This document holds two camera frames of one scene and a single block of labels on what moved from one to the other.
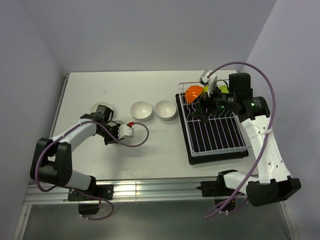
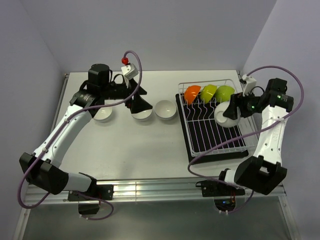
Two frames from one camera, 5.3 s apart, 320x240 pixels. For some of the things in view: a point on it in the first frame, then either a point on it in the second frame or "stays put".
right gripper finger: (203, 110) -> (231, 110)
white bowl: (141, 110) stays put
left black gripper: (107, 141) -> (138, 104)
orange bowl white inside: (192, 91) stays put
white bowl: (120, 122) -> (222, 120)
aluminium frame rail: (128, 191) stays put
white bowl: (165, 110) stays put
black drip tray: (221, 138) stays put
